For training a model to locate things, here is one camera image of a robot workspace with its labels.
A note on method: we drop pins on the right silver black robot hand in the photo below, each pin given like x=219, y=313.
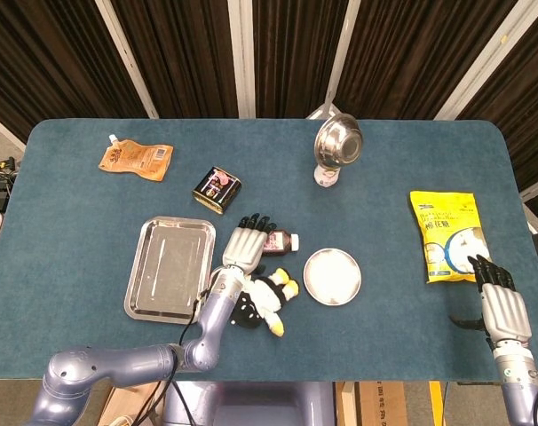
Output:
x=504, y=310

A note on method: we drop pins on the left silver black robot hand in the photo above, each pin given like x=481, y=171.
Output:
x=247, y=244

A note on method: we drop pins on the dark drink bottle white cap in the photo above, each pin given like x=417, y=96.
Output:
x=281, y=243

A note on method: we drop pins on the black white yellow plush toy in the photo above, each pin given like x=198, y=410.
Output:
x=269, y=295

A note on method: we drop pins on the left lavender robot arm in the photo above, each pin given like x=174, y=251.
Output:
x=118, y=361

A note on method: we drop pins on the black square tin can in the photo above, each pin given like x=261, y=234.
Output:
x=216, y=190

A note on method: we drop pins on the rectangular steel tray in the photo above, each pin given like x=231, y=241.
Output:
x=171, y=266

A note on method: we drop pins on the round steel plate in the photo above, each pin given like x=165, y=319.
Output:
x=333, y=277

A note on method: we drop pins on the small white bottle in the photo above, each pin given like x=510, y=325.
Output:
x=326, y=176

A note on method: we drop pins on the yellow snack bag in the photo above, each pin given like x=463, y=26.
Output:
x=446, y=222

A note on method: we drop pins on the stainless steel bowl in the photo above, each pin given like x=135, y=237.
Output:
x=337, y=144

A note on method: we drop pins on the orange spout pouch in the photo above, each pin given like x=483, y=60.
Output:
x=138, y=160

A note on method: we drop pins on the blue felt table mat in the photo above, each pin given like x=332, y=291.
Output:
x=362, y=346

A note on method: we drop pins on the brown cardboard box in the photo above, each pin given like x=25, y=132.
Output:
x=382, y=404

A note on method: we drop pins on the lavender robot torso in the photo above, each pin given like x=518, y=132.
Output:
x=251, y=404

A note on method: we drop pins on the light wooden crate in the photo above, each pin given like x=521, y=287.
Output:
x=127, y=401

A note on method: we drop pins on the dark brown curtain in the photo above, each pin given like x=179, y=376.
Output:
x=184, y=53

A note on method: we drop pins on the white frame post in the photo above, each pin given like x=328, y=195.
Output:
x=242, y=57
x=127, y=57
x=486, y=57
x=340, y=57

